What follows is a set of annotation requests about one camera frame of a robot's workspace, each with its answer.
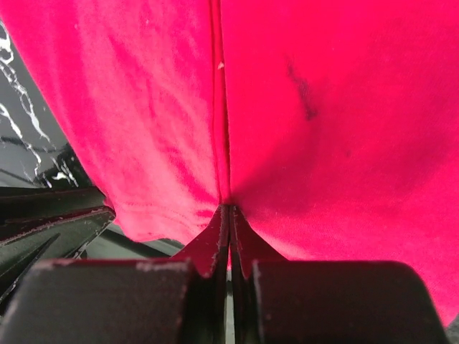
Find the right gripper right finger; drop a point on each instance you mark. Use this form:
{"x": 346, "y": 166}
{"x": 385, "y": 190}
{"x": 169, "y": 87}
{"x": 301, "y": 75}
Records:
{"x": 277, "y": 300}

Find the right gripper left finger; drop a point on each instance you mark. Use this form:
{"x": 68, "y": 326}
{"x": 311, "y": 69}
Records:
{"x": 179, "y": 299}

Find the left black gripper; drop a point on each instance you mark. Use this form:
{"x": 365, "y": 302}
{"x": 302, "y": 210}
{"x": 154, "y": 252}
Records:
{"x": 43, "y": 223}

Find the bright pink t shirt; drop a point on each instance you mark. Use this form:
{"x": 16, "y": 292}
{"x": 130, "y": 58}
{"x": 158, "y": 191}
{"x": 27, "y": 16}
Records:
{"x": 333, "y": 125}

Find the black marble pattern mat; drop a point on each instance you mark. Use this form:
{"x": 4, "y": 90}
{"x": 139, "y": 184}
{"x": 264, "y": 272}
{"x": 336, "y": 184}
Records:
{"x": 34, "y": 151}

